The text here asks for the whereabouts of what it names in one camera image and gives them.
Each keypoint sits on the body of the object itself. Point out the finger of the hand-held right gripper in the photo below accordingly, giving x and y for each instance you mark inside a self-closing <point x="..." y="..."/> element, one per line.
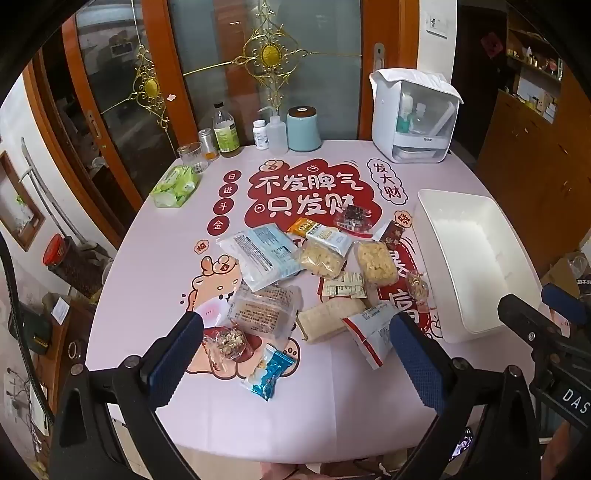
<point x="524" y="321"/>
<point x="565" y="304"/>

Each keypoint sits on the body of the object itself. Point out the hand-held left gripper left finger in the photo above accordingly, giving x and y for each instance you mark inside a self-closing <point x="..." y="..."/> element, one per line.
<point x="178" y="353"/>

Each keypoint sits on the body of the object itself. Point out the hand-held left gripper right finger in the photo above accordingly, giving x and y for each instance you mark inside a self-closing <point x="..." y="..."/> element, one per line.
<point x="415" y="357"/>

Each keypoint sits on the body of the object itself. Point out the clear nut candy packet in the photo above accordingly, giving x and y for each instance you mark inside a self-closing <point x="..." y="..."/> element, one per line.
<point x="418" y="286"/>
<point x="226" y="346"/>

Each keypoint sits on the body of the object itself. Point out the white red snack packet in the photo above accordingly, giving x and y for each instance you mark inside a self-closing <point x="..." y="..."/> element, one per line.
<point x="369" y="330"/>

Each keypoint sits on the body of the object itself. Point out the blue white candy packet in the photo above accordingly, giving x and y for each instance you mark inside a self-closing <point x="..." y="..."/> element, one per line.
<point x="268" y="371"/>

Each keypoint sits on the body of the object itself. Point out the white plastic bin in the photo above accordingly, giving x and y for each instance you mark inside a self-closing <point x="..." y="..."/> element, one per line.
<point x="461" y="249"/>

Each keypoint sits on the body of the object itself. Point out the clear brown biscuit packet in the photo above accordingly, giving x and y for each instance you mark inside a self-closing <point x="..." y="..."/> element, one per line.
<point x="263" y="311"/>

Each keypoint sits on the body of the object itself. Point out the beige wafer packet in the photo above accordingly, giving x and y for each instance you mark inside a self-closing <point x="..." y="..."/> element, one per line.
<point x="328" y="319"/>

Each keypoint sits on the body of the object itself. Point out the small cream packet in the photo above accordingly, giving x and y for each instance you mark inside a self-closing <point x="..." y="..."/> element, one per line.
<point x="344" y="286"/>

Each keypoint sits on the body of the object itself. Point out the rice crispy packet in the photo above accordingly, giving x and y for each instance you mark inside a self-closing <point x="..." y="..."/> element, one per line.
<point x="321" y="261"/>
<point x="376" y="264"/>

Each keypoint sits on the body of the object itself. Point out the brown snack packet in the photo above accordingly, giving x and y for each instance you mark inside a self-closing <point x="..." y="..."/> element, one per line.
<point x="391" y="233"/>

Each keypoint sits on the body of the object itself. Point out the pale blue large packet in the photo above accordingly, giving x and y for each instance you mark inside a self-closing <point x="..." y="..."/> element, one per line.
<point x="261" y="254"/>

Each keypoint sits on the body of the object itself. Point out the orange white snack packet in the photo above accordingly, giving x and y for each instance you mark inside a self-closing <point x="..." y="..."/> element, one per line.
<point x="325" y="234"/>

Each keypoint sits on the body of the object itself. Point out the dark cake packet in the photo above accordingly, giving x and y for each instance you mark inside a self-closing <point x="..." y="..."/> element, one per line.
<point x="353" y="218"/>

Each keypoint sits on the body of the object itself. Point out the cardboard box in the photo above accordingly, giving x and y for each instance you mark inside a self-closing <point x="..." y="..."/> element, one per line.
<point x="561" y="274"/>

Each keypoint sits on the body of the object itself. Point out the pink printed tablecloth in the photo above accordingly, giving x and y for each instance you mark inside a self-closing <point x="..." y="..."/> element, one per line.
<point x="152" y="258"/>

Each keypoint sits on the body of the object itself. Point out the red lid jar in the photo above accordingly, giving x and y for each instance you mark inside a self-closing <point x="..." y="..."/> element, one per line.
<point x="69" y="265"/>

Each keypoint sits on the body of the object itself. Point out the wooden cabinet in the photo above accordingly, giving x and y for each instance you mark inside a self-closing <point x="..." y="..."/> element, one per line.
<point x="521" y="161"/>

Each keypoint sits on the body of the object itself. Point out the green wipes pack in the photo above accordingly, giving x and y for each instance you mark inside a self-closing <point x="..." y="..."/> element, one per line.
<point x="175" y="187"/>

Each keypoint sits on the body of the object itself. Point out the glass cup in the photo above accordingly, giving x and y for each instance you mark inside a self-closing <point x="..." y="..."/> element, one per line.
<point x="191" y="159"/>

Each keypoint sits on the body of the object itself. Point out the green label glass bottle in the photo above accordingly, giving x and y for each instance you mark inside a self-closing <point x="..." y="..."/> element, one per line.
<point x="225" y="134"/>

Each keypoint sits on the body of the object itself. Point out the clear plastic bottle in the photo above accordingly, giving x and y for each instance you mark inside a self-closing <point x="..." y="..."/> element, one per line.
<point x="419" y="121"/>

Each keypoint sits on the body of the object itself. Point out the white pill bottle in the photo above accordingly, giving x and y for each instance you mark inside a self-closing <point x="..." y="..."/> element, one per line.
<point x="260" y="136"/>

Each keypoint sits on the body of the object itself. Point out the clear squeeze bottle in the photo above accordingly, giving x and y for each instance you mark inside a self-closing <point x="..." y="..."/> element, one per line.
<point x="277" y="136"/>

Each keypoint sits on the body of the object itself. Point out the white teal tube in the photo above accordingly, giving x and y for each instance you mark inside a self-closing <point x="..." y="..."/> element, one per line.
<point x="406" y="110"/>

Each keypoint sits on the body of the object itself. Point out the white storage box clear door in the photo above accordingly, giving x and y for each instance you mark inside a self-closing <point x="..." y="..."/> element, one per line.
<point x="385" y="115"/>

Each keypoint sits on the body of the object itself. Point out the teal canister brown lid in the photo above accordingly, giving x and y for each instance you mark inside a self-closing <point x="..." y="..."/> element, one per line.
<point x="302" y="131"/>

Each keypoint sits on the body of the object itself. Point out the small gold door ornament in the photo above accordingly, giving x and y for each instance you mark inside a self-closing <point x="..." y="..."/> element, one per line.
<point x="150" y="85"/>

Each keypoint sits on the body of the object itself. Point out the red knot decoration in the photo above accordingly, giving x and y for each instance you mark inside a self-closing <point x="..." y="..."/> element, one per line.
<point x="491" y="44"/>

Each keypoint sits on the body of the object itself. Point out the wooden glass door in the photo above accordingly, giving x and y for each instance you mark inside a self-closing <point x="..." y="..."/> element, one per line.
<point x="207" y="55"/>

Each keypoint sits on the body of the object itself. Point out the large gold door ornament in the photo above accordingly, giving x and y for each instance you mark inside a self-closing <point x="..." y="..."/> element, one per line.
<point x="270" y="53"/>

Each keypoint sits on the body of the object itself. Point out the wooden picture frame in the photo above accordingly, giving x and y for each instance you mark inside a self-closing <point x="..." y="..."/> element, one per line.
<point x="18" y="203"/>

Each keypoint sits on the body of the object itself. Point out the white wall switch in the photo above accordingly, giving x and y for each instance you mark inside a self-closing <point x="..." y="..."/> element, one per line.
<point x="438" y="25"/>

